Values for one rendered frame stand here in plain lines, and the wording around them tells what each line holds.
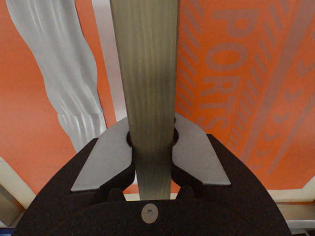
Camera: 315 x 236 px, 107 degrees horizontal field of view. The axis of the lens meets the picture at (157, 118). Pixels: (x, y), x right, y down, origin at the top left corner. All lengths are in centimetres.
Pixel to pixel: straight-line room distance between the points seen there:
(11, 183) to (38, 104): 22
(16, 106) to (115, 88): 15
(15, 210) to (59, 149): 23
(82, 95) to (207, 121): 18
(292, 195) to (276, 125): 23
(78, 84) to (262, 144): 31
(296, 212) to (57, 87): 53
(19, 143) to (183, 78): 29
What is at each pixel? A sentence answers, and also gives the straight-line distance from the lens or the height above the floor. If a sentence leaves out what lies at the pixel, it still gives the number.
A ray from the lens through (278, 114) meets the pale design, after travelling 26.
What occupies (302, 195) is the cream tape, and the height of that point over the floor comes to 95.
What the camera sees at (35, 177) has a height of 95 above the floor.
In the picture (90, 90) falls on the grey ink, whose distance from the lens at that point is 18.
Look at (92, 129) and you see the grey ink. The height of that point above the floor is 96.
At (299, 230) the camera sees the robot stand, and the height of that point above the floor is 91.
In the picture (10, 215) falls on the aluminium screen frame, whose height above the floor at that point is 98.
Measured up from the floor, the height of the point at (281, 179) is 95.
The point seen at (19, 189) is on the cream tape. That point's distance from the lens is 43.
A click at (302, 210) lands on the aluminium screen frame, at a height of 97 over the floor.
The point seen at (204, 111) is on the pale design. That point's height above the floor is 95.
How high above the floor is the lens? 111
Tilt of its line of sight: 63 degrees down
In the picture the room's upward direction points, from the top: 179 degrees clockwise
